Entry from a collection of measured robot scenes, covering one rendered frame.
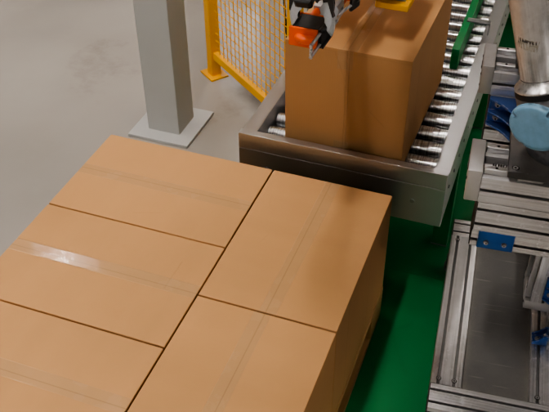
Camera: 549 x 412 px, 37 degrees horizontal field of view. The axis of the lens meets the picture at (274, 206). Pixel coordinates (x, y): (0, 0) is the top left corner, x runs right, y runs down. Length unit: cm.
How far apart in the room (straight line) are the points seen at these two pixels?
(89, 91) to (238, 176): 170
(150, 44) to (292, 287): 164
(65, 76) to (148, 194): 185
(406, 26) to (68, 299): 131
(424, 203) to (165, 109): 150
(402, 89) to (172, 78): 139
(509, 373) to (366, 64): 102
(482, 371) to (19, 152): 227
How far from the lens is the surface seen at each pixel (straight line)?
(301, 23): 204
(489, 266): 289
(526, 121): 176
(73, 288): 233
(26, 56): 459
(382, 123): 259
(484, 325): 269
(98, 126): 393
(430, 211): 268
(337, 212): 250
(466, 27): 336
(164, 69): 362
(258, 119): 281
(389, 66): 248
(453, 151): 271
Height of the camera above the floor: 216
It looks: 40 degrees down
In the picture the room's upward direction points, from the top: 1 degrees counter-clockwise
